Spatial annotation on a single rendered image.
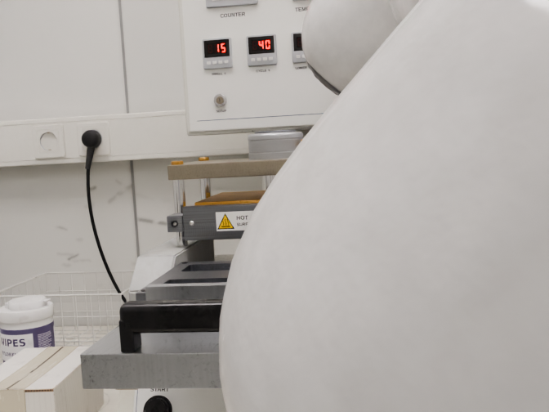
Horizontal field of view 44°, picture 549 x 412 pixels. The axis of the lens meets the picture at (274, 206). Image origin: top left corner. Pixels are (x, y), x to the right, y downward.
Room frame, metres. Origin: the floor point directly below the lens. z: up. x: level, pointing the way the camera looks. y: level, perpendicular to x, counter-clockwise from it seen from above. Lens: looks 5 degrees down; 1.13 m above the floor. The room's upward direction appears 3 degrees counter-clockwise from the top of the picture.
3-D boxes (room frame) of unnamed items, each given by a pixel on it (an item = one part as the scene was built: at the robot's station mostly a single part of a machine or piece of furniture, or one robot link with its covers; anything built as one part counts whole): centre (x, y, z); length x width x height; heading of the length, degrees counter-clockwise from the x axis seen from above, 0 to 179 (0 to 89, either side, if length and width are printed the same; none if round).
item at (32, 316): (1.10, 0.42, 0.82); 0.09 x 0.09 x 0.15
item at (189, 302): (0.54, 0.06, 0.99); 0.15 x 0.02 x 0.04; 82
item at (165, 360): (0.68, 0.04, 0.97); 0.30 x 0.22 x 0.08; 172
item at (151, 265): (0.93, 0.14, 0.96); 0.25 x 0.05 x 0.07; 172
